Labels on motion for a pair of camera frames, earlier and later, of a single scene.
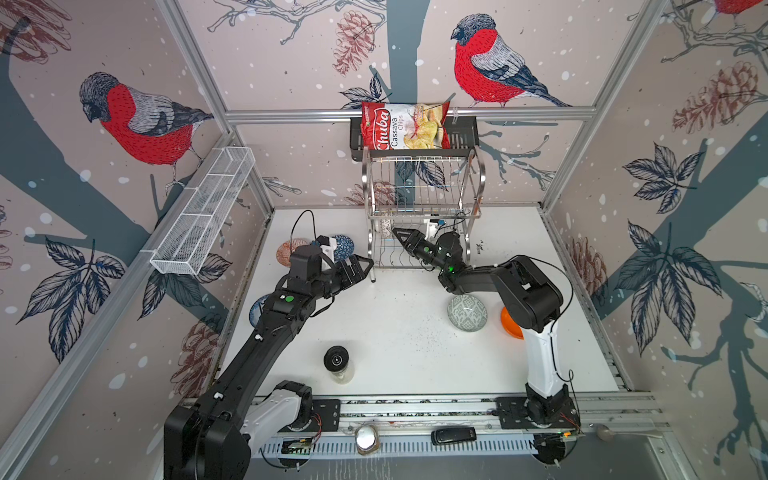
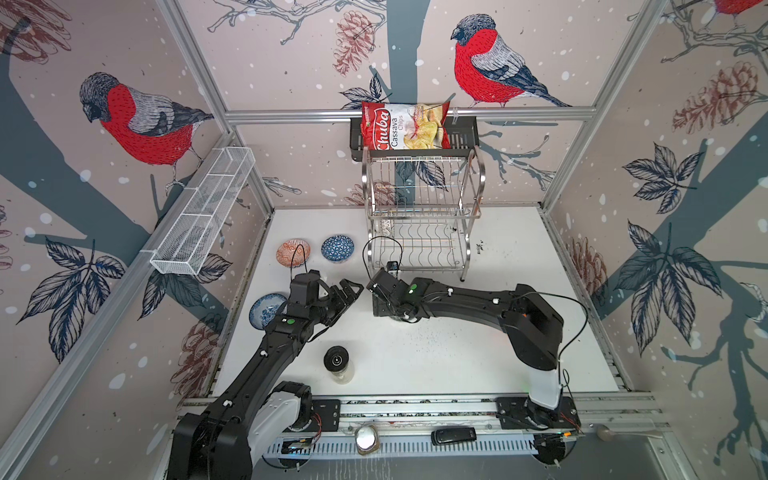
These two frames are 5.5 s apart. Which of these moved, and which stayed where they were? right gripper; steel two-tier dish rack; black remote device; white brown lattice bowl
Moved: right gripper
Stayed: black remote device; white brown lattice bowl; steel two-tier dish rack
